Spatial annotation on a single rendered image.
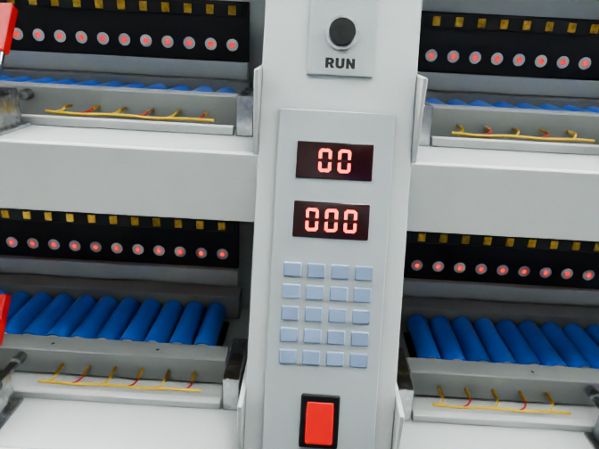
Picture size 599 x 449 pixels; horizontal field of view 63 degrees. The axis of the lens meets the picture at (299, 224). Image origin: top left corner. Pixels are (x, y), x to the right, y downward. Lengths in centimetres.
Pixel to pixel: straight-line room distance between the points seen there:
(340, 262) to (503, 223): 11
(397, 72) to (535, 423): 27
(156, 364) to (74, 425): 7
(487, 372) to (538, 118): 19
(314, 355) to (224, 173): 13
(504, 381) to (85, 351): 32
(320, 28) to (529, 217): 18
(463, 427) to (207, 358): 19
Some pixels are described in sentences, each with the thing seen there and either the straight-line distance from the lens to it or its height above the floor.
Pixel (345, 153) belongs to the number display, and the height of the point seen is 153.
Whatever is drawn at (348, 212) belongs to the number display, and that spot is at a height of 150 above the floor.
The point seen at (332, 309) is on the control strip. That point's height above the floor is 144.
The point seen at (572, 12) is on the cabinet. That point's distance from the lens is 60.
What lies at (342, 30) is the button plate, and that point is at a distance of 31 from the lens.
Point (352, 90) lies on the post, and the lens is 31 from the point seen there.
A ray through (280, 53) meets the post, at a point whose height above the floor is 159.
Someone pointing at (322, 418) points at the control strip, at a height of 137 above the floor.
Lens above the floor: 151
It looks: 3 degrees down
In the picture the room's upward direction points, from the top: 3 degrees clockwise
